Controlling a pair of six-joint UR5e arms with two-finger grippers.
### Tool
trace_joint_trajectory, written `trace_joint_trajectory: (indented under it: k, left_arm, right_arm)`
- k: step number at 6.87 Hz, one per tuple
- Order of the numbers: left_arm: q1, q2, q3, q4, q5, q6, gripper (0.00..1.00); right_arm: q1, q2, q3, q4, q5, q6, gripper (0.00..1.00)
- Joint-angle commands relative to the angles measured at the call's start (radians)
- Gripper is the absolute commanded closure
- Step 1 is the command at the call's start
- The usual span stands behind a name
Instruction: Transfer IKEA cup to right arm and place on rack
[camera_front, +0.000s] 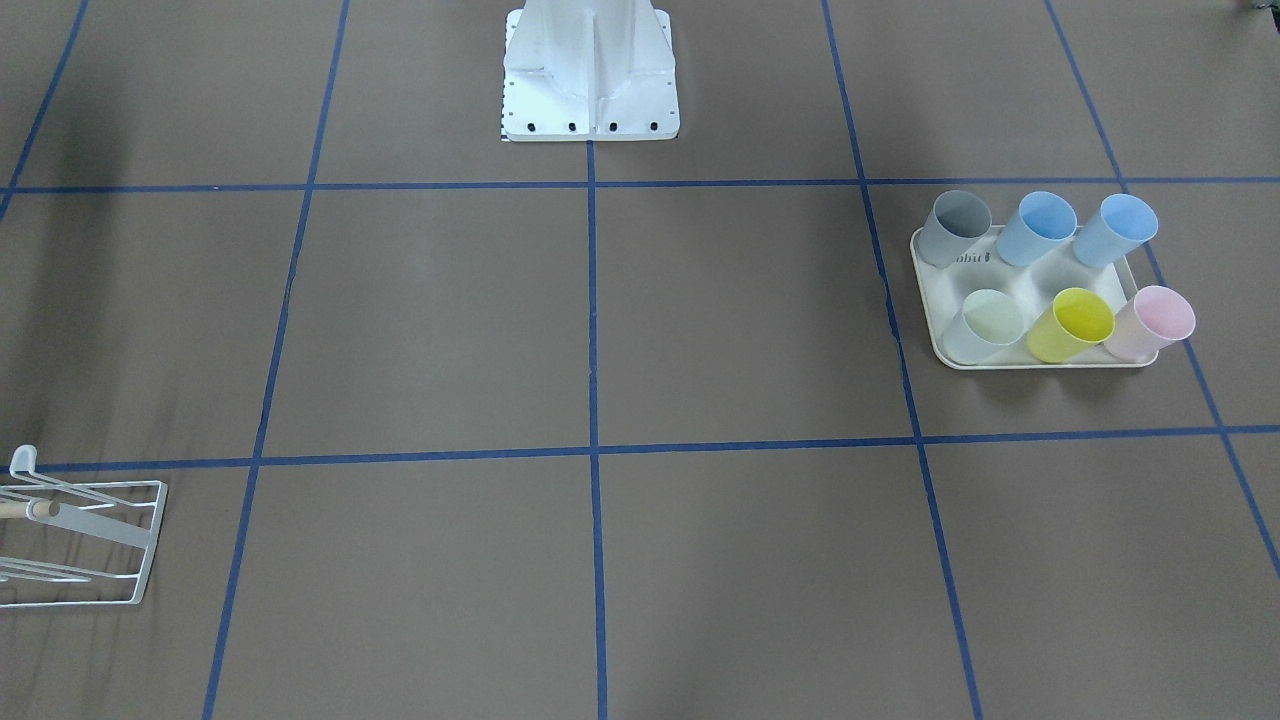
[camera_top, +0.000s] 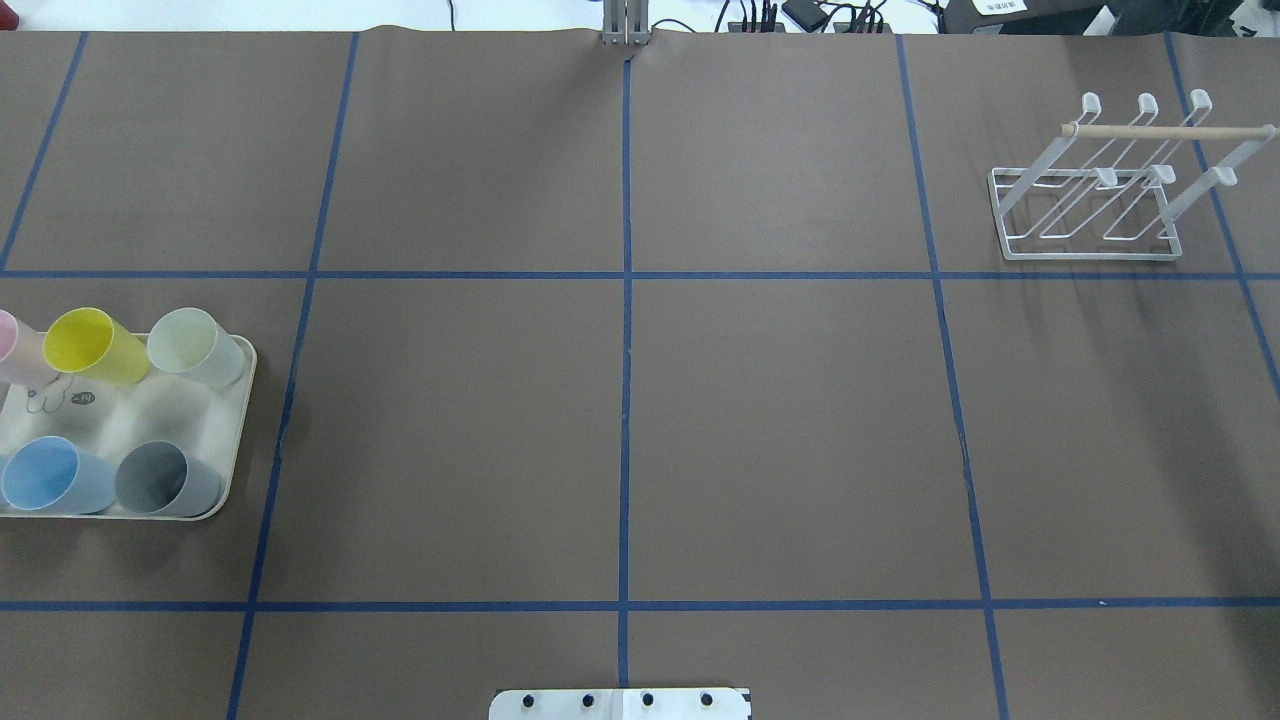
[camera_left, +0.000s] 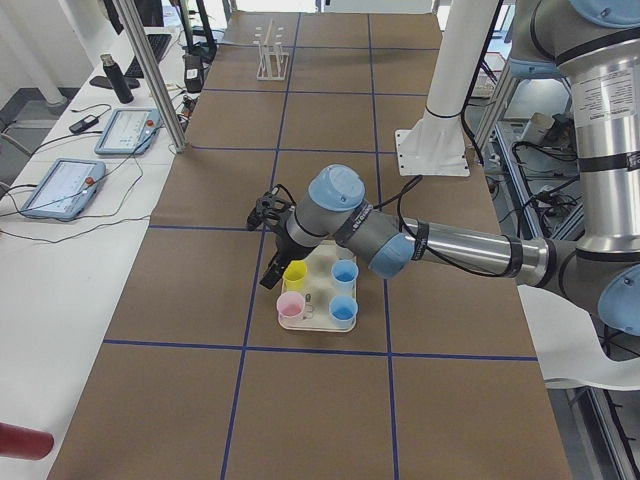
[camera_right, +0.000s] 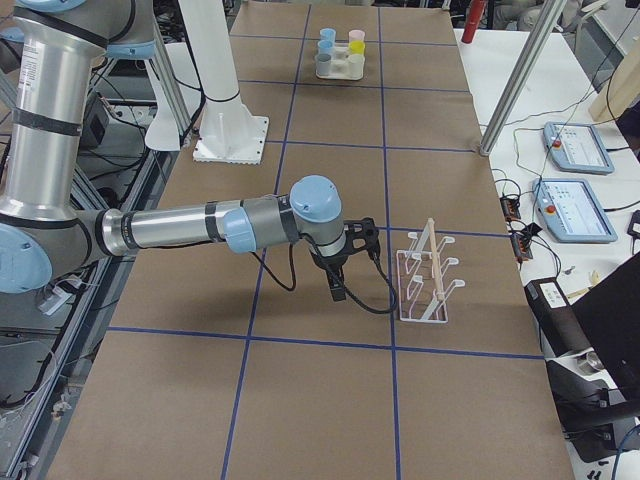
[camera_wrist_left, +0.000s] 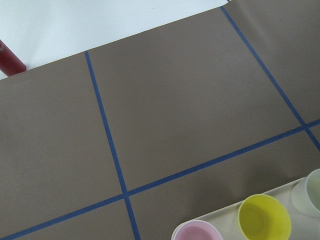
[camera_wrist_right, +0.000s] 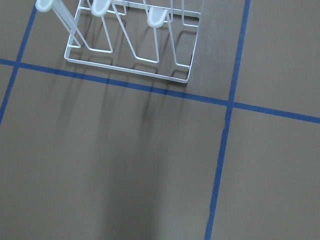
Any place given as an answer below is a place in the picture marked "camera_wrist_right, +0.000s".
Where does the white wire cup rack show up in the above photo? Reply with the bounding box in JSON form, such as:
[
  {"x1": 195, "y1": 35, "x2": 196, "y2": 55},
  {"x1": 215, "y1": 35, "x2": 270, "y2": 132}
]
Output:
[{"x1": 34, "y1": 0, "x2": 202, "y2": 84}]

